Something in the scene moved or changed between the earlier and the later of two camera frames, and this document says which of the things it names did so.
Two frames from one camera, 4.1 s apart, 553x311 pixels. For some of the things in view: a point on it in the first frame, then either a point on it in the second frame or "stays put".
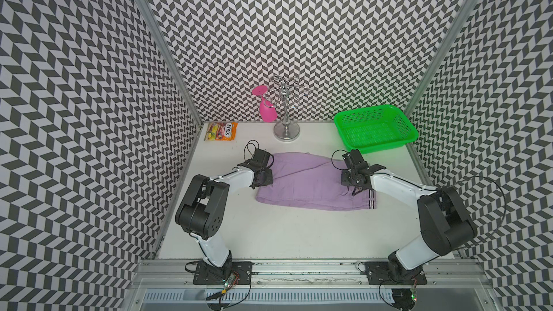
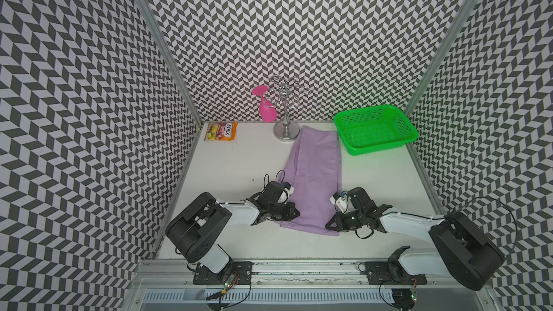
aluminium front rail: [444, 275] stays put
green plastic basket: [374, 128] stays put
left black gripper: [268, 170] to [290, 207]
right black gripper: [344, 181] to [344, 227]
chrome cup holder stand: [291, 94] stays put
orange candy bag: [221, 131] stays put
